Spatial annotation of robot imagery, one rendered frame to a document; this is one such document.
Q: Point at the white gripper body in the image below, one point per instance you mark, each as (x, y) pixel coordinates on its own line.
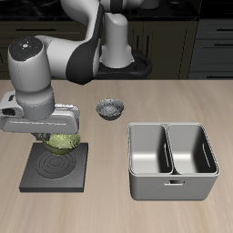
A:
(57, 121)

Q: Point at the green bowl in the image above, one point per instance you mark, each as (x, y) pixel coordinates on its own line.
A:
(62, 142)

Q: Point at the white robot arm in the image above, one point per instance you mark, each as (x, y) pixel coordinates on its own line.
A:
(30, 75)

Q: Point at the dark grey stove plate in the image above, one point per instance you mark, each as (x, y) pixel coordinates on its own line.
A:
(56, 170)

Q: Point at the grey fluted bowl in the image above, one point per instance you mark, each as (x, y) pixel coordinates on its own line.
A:
(109, 109)

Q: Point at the white two-bin basket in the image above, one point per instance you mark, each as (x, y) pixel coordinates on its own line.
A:
(173, 160)

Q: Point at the dark kitchen cupboards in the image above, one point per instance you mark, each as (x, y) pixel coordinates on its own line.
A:
(182, 45)

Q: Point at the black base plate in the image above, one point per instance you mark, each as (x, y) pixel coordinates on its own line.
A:
(139, 68)

